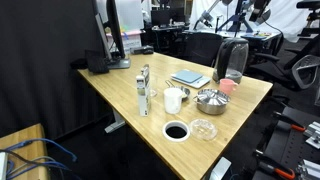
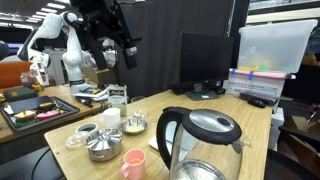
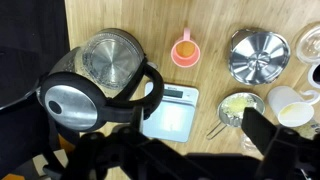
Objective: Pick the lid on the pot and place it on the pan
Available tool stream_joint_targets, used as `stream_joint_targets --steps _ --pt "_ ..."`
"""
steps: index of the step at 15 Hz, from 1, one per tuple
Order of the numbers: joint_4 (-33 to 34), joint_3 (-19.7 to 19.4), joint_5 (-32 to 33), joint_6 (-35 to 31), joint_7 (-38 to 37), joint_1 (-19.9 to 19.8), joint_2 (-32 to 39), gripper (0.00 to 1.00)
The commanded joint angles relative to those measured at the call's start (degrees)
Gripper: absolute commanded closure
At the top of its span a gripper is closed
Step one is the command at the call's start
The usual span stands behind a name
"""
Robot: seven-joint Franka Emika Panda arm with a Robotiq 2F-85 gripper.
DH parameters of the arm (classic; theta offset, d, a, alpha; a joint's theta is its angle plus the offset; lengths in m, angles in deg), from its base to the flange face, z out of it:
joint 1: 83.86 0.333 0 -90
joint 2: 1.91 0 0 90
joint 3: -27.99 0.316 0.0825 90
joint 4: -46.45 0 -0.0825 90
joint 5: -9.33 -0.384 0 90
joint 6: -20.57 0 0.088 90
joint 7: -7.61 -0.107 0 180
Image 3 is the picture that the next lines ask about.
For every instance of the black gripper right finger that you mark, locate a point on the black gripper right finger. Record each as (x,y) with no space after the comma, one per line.
(287,155)

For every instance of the small steel pan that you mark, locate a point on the small steel pan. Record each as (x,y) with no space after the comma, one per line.
(231,109)

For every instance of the pink plastic cup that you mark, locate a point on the pink plastic cup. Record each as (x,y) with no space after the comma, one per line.
(185,52)

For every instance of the glass electric kettle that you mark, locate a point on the glass electric kettle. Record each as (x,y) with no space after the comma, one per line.
(101,81)

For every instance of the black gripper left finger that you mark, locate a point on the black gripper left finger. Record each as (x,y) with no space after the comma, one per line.
(138,157)

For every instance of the white plastic cup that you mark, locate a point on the white plastic cup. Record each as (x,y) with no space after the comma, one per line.
(291,108)

